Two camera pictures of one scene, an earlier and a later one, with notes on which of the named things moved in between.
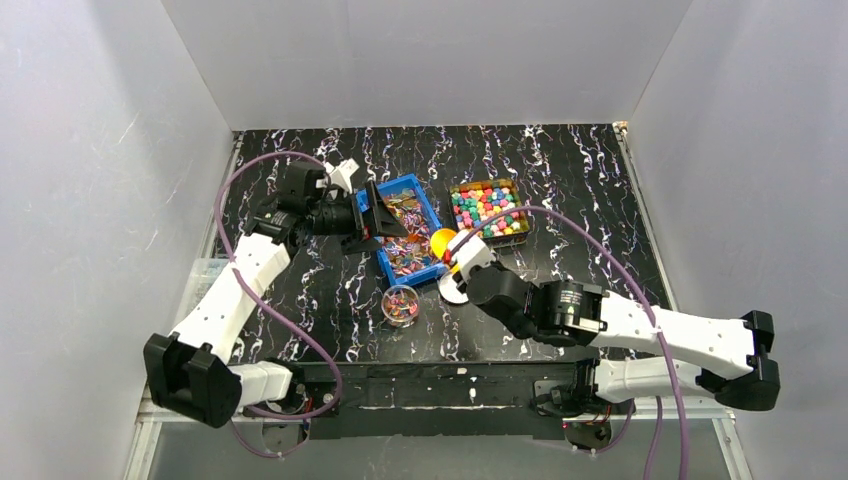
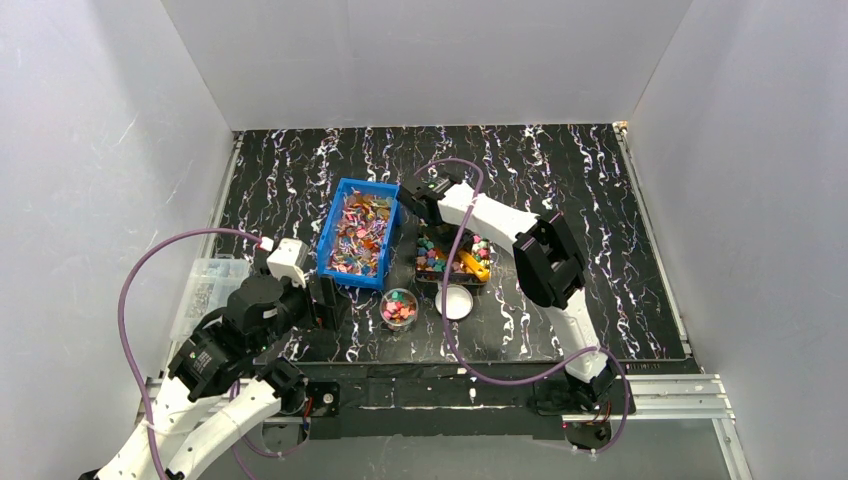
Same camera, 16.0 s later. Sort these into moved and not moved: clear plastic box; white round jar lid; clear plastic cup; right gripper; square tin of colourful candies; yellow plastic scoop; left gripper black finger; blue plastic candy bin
Moved: white round jar lid; blue plastic candy bin; left gripper black finger; right gripper; yellow plastic scoop; square tin of colourful candies
Not moved: clear plastic cup; clear plastic box
